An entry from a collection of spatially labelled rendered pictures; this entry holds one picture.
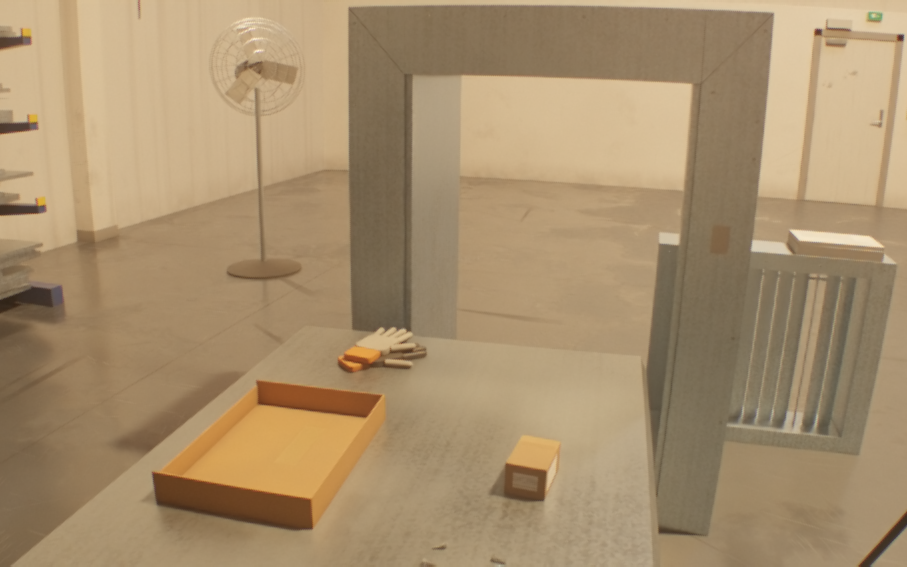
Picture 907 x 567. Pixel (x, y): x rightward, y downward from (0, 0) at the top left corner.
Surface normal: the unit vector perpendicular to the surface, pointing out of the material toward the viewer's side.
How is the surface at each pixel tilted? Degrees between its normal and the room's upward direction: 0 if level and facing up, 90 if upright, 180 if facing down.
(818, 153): 90
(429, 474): 0
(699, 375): 90
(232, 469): 0
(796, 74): 90
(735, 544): 0
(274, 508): 90
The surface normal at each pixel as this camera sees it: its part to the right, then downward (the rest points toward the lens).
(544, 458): 0.02, -0.96
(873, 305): -0.27, 0.26
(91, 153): 0.96, 0.09
